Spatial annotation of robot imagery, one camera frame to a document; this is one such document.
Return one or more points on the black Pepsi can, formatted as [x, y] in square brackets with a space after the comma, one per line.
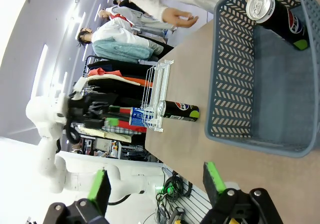
[180, 108]
[282, 18]

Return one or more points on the person's right forearm white sleeve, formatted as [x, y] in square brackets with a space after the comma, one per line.
[145, 1]

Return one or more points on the plaid hanging shirt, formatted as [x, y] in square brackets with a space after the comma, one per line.
[125, 130]

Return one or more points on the blue-grey plastic basket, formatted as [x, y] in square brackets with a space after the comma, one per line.
[232, 83]

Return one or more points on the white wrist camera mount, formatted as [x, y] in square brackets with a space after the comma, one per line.
[80, 86]

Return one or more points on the black hanging garment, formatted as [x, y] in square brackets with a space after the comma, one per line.
[120, 66]

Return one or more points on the person's right hand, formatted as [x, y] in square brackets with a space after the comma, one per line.
[178, 17]

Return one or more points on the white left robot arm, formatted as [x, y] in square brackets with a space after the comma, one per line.
[50, 159]

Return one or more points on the dark-haired figure dark clothes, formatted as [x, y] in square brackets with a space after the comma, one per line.
[130, 6]

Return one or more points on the black clothes rack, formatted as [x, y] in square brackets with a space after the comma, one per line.
[86, 61]

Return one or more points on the cluttered equipment shelf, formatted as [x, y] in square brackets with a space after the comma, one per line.
[107, 146]

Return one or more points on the white ceiling light strip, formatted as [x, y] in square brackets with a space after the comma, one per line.
[64, 80]
[41, 63]

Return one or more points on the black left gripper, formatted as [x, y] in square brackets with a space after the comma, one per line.
[80, 111]

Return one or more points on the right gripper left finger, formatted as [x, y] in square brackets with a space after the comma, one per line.
[101, 194]

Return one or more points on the black hanging garments bundle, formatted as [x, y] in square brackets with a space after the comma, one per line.
[120, 91]

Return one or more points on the dark-haired mannequin white shirt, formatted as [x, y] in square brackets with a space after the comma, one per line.
[115, 31]

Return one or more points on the cream hanging garment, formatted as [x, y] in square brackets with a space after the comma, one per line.
[107, 78]

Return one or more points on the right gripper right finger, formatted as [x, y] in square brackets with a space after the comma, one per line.
[212, 184]

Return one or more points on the bald mannequin grey clothes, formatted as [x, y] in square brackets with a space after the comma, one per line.
[150, 22]

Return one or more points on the grey ribbed floor panel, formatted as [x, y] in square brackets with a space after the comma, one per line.
[197, 204]

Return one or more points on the orange-red hanging garment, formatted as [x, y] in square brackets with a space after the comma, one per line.
[100, 71]

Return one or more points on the pale yellow hanging garment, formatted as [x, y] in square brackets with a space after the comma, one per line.
[105, 133]

